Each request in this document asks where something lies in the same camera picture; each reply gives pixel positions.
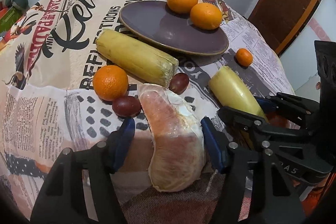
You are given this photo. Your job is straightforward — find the small mandarin orange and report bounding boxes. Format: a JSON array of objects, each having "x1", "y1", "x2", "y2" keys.
[{"x1": 235, "y1": 48, "x2": 253, "y2": 67}]

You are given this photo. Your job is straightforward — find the peeled pomelo segment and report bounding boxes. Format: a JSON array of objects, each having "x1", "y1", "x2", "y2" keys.
[{"x1": 138, "y1": 84, "x2": 206, "y2": 192}]

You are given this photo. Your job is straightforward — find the dark red grape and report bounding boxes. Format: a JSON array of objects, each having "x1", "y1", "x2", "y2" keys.
[
  {"x1": 169, "y1": 73, "x2": 189, "y2": 95},
  {"x1": 112, "y1": 96, "x2": 141, "y2": 118}
]

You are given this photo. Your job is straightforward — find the medium mandarin orange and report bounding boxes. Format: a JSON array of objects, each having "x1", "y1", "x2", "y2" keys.
[{"x1": 92, "y1": 65, "x2": 129, "y2": 102}]

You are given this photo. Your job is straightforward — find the large plain orange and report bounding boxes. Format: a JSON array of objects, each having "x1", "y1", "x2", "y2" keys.
[{"x1": 190, "y1": 3, "x2": 223, "y2": 30}]

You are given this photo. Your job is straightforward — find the printed newspaper tablecloth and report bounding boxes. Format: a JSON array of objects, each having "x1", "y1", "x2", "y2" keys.
[{"x1": 1, "y1": 0, "x2": 293, "y2": 220}]

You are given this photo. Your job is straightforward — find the purple ceramic plate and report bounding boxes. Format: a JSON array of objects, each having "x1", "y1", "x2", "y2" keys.
[{"x1": 120, "y1": 1, "x2": 229, "y2": 56}]

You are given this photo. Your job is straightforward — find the green storage box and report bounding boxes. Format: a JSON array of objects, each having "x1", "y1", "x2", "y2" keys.
[{"x1": 0, "y1": 7, "x2": 23, "y2": 33}]

